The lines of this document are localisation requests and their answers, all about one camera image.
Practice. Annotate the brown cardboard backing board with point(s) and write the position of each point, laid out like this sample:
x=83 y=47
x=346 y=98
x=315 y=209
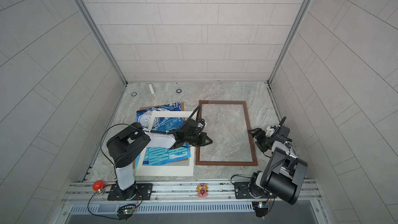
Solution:
x=146 y=108

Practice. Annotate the right green circuit board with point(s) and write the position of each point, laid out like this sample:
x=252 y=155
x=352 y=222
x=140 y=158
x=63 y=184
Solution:
x=261 y=209

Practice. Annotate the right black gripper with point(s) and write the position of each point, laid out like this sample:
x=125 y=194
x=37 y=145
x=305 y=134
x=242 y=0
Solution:
x=260 y=138

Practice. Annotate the left green circuit board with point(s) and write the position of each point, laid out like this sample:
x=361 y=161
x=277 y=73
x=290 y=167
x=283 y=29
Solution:
x=126 y=211

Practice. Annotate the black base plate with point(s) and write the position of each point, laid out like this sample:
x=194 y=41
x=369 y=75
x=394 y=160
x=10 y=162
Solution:
x=242 y=191
x=141 y=191

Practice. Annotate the aluminium front rail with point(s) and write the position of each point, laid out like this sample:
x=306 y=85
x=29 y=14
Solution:
x=162 y=192

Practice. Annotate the green circuit board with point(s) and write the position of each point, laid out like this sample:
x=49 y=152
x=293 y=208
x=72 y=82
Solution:
x=261 y=209
x=126 y=211

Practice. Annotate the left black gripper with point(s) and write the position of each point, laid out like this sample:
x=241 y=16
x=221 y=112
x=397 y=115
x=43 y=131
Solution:
x=203 y=137

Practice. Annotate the red emergency stop button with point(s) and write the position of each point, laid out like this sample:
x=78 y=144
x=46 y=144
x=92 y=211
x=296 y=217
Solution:
x=98 y=187

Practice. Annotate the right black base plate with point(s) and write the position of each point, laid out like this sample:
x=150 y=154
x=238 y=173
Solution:
x=242 y=191

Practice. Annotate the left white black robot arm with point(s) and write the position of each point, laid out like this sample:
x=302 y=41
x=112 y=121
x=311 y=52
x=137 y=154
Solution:
x=128 y=144

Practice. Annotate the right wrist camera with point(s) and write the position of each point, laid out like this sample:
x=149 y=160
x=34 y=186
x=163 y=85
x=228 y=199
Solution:
x=270 y=130

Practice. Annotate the white vented cable duct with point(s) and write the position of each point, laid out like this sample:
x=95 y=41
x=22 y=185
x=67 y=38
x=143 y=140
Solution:
x=165 y=208

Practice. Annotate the pink toy figure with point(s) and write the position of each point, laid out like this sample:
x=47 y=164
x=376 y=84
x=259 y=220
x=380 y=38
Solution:
x=202 y=190

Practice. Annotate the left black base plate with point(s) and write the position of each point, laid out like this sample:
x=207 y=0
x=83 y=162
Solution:
x=141 y=191

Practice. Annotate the white cylinder tube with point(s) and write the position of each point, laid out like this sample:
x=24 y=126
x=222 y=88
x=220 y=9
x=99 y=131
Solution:
x=151 y=89

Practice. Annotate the blue poster photo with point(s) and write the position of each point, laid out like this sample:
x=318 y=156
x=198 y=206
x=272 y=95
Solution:
x=161 y=121

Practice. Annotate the cream white mat board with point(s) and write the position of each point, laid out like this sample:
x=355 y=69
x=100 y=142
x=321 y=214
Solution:
x=165 y=170

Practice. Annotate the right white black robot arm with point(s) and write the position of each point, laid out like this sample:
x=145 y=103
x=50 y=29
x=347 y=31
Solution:
x=284 y=174

